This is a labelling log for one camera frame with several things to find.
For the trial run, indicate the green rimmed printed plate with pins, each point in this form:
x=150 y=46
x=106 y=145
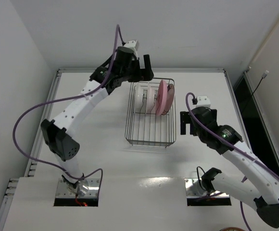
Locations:
x=169 y=99

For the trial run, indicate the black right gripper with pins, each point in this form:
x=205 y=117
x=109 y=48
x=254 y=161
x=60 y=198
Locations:
x=187 y=120

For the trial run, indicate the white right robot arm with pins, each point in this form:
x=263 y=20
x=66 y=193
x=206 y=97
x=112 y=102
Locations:
x=262 y=195

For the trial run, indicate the grey wire dish rack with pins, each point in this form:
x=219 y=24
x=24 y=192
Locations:
x=150 y=129

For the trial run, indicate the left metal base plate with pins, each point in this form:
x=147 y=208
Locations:
x=86 y=189

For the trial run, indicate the brown round object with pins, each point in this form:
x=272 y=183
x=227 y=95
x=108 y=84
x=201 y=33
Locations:
x=231 y=229

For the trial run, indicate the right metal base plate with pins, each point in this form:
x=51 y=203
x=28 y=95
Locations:
x=194 y=191

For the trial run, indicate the white deep plate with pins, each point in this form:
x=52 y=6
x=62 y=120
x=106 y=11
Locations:
x=140 y=99

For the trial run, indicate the metal base plate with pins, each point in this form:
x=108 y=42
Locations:
x=194 y=191
x=86 y=189

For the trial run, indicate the pink plate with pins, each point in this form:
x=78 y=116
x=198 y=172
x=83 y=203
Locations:
x=161 y=97

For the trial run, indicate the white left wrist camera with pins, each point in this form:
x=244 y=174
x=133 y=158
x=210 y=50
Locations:
x=133 y=45

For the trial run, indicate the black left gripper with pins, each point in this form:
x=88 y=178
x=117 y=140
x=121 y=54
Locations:
x=139 y=75

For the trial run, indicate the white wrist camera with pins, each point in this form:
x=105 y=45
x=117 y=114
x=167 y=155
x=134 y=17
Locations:
x=203 y=101
x=133 y=45

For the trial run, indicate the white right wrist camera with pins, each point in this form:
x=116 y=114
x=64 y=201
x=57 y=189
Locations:
x=203 y=101

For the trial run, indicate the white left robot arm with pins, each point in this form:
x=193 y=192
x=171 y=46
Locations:
x=58 y=133

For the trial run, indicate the pale blue fluted plate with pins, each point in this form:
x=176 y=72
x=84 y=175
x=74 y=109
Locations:
x=151 y=98

